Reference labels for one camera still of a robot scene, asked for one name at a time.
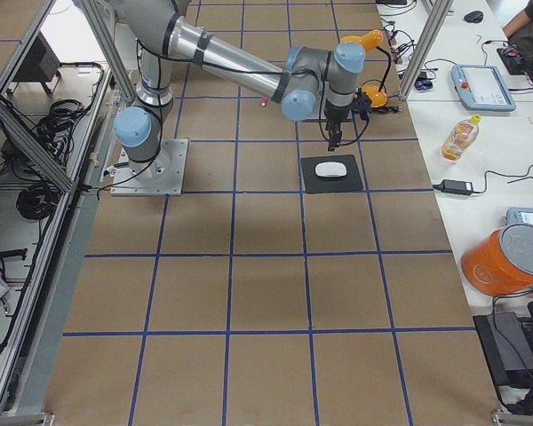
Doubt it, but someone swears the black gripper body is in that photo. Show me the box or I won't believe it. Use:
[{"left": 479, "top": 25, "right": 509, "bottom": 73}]
[{"left": 323, "top": 88, "right": 371, "bottom": 136}]

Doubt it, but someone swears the aluminium frame post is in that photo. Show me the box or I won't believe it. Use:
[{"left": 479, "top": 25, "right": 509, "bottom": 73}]
[{"left": 398, "top": 0, "right": 453, "bottom": 101}]

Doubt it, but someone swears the orange bucket grey lid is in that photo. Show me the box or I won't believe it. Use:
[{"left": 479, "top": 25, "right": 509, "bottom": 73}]
[{"left": 461, "top": 223, "right": 533, "bottom": 296}]

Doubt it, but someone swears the black mousepad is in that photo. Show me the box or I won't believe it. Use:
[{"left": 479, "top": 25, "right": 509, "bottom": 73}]
[{"left": 300, "top": 154, "right": 363, "bottom": 194}]

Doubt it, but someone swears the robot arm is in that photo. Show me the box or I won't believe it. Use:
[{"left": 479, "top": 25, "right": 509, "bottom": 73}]
[{"left": 114, "top": 1, "right": 366, "bottom": 187}]

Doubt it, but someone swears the orange desk lamp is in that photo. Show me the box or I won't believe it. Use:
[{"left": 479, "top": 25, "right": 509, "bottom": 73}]
[{"left": 340, "top": 29, "right": 393, "bottom": 109}]

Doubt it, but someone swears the black power adapter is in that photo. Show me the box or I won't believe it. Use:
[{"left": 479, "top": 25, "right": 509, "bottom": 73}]
[{"left": 433, "top": 179, "right": 474, "bottom": 196}]

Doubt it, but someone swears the yellow juice bottle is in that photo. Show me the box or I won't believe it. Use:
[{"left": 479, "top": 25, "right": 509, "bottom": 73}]
[{"left": 441, "top": 114, "right": 481, "bottom": 161}]

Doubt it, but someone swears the blue teach pendant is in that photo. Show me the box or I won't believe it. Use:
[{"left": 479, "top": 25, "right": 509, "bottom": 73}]
[
  {"left": 505, "top": 207, "right": 533, "bottom": 225},
  {"left": 450, "top": 65, "right": 516, "bottom": 112}
]

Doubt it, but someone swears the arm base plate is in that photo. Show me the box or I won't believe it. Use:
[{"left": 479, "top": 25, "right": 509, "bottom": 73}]
[{"left": 110, "top": 138, "right": 189, "bottom": 196}]

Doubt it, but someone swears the white computer mouse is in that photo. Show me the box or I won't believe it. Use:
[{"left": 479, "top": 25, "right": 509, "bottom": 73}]
[{"left": 314, "top": 162, "right": 347, "bottom": 178}]

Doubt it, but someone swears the silver laptop notebook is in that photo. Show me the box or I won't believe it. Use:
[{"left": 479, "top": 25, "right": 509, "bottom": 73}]
[{"left": 304, "top": 109, "right": 353, "bottom": 122}]

